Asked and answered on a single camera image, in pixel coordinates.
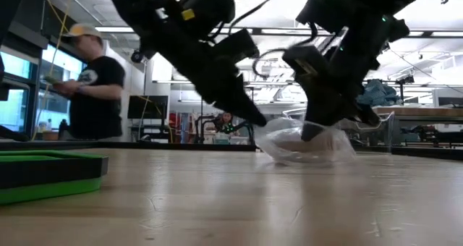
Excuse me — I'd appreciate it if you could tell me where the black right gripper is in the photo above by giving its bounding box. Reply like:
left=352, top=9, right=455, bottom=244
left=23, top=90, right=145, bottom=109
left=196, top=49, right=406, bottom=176
left=301, top=16, right=410, bottom=143

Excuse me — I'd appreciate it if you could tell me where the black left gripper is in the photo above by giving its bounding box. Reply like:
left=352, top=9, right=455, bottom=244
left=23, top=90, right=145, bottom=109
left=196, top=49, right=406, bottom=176
left=139, top=20, right=269, bottom=127

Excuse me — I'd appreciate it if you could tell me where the clear plastic bag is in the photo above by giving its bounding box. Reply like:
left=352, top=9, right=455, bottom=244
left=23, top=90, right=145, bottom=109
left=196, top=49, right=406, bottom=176
left=254, top=116, right=358, bottom=167

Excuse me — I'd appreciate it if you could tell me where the person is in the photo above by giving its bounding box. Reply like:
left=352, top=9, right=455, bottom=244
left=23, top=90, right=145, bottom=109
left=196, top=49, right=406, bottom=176
left=216, top=111, right=239, bottom=137
left=53, top=22, right=127, bottom=141

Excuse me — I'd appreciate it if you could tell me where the teal bin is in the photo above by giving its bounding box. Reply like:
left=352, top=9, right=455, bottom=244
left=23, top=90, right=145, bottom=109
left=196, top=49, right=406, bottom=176
left=213, top=134, right=250, bottom=145

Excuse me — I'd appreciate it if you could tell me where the blue cloth pile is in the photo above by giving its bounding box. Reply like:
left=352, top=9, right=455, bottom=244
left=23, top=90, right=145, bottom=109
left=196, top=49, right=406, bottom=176
left=356, top=78, right=403, bottom=108

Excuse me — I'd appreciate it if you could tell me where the clear plastic bin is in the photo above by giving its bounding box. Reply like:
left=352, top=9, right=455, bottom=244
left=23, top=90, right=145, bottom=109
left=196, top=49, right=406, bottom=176
left=281, top=107, right=396, bottom=153

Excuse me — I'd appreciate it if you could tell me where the red object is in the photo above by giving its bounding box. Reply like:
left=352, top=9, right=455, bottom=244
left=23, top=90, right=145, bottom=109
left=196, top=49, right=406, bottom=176
left=168, top=111, right=182, bottom=131

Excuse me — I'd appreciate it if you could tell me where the black computer monitor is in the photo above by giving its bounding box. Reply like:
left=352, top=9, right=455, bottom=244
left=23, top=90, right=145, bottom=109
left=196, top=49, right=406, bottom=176
left=127, top=95, right=169, bottom=120

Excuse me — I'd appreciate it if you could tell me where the workbench with wooden top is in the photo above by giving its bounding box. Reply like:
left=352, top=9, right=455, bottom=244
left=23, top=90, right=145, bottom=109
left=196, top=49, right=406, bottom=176
left=372, top=106, right=463, bottom=148

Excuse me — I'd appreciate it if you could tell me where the dark bottle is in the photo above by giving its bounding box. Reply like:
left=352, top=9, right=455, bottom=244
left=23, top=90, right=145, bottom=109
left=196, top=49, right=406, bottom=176
left=58, top=118, right=70, bottom=141

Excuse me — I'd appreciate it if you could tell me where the green and black square tray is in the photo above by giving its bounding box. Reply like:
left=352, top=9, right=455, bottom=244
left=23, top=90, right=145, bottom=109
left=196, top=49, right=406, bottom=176
left=0, top=150, right=109, bottom=206

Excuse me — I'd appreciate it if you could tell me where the black right camera cable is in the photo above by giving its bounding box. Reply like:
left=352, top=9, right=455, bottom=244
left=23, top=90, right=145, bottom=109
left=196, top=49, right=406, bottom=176
left=252, top=21, right=319, bottom=79

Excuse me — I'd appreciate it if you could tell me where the black camera cable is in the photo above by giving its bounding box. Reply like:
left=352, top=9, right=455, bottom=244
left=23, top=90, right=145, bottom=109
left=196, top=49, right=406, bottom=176
left=252, top=21, right=319, bottom=79
left=208, top=0, right=275, bottom=43

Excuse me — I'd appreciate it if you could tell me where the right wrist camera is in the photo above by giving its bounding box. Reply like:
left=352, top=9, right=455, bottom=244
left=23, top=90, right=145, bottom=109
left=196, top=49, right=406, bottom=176
left=281, top=45, right=330, bottom=82

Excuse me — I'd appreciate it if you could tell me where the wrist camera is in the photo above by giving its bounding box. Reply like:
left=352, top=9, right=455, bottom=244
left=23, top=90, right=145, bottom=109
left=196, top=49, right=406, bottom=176
left=281, top=45, right=330, bottom=82
left=213, top=27, right=260, bottom=64

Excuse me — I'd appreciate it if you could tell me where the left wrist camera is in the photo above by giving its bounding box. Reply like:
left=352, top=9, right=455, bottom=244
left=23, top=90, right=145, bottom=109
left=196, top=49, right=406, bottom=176
left=213, top=27, right=260, bottom=64

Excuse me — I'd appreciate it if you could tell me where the black left camera cable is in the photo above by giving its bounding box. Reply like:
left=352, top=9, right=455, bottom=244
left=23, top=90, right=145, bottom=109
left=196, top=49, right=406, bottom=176
left=208, top=0, right=275, bottom=43

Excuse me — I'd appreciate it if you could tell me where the thin yellow cord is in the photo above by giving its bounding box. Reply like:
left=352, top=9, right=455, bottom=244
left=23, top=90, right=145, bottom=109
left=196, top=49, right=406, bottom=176
left=31, top=0, right=73, bottom=142

